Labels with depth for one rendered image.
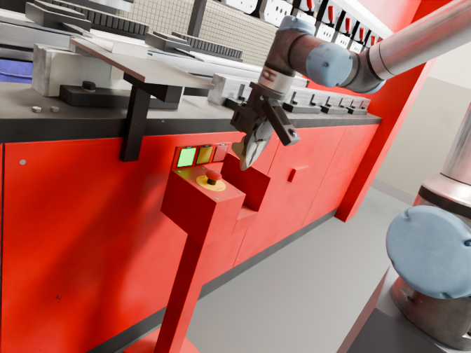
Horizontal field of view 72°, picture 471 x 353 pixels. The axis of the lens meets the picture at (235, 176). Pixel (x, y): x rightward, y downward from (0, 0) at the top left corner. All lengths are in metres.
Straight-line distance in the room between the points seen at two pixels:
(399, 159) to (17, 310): 3.70
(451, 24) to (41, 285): 0.98
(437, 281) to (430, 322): 0.18
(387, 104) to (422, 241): 2.24
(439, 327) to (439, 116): 3.43
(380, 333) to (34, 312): 0.77
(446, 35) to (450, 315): 0.45
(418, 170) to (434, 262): 3.58
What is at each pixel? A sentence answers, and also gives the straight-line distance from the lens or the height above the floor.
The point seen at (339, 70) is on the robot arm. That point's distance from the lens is 0.66.
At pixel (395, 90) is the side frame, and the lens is 2.67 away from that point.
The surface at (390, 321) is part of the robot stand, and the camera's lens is 0.64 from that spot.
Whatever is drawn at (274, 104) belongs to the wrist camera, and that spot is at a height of 0.99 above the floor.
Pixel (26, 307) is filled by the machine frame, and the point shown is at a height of 0.41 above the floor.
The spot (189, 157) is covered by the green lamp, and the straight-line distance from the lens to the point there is 0.81.
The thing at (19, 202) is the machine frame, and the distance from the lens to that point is 0.75.
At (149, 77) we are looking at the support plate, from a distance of 0.60.
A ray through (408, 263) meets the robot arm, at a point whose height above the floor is 0.91.
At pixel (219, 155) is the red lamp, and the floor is 0.81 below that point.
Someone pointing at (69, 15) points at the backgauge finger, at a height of 1.02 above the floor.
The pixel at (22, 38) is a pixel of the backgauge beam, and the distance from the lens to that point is 1.04.
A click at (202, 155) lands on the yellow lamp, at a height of 0.81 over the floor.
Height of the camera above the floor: 1.11
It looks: 23 degrees down
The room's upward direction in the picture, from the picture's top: 18 degrees clockwise
